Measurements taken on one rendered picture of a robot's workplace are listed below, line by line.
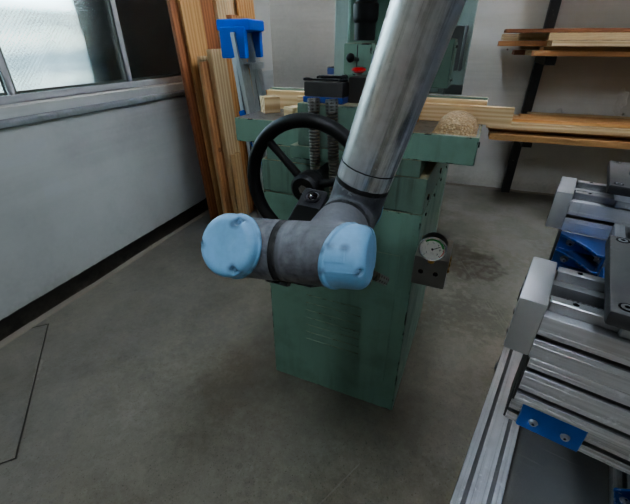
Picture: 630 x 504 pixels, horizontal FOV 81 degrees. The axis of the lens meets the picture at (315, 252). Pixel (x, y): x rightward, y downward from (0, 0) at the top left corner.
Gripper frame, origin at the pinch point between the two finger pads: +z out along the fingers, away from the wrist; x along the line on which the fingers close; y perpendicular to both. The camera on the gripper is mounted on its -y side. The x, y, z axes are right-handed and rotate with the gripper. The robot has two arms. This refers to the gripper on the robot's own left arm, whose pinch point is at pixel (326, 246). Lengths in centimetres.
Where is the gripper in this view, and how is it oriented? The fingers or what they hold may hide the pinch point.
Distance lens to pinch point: 74.3
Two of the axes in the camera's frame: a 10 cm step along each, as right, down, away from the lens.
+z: 3.4, 0.5, 9.4
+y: -2.0, 9.8, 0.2
